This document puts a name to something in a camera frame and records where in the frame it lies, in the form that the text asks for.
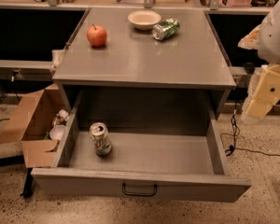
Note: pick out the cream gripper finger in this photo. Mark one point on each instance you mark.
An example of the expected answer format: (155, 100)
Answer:
(263, 93)
(251, 40)

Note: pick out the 7up can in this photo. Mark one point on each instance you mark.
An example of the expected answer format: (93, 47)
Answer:
(100, 137)

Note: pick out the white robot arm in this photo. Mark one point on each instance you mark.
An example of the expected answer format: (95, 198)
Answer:
(269, 42)

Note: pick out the grey cabinet counter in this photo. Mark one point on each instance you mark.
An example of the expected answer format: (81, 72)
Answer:
(191, 59)

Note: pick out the green can lying down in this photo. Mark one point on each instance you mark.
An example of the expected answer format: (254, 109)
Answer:
(165, 29)

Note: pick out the open grey top drawer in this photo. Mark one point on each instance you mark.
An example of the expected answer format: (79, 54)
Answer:
(167, 138)

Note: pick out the black power adapter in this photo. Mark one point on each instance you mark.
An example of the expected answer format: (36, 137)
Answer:
(249, 68)

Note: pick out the white ceramic bowl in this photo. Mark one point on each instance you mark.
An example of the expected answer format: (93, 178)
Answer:
(144, 19)

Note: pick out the red apple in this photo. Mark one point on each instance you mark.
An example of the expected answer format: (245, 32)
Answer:
(97, 35)

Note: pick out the white cups in box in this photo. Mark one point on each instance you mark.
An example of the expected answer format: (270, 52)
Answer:
(58, 125)

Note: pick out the brown cardboard box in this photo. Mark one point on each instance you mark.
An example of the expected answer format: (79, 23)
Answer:
(31, 122)

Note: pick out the black drawer handle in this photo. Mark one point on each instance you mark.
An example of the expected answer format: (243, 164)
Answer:
(139, 191)

